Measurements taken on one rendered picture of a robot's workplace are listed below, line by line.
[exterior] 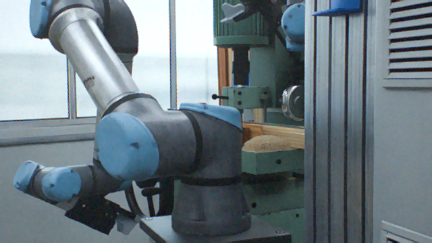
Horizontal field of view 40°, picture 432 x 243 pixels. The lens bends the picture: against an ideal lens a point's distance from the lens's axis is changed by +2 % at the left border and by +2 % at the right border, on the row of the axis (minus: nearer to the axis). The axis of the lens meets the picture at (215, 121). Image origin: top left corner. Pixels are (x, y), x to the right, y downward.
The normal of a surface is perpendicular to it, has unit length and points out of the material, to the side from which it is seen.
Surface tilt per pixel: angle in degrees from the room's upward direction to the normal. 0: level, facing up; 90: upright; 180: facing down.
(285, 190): 90
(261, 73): 90
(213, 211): 72
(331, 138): 90
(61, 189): 84
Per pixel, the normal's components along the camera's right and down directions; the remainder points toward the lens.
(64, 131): 0.61, 0.05
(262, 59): -0.84, 0.04
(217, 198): 0.20, -0.23
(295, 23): -0.19, 0.07
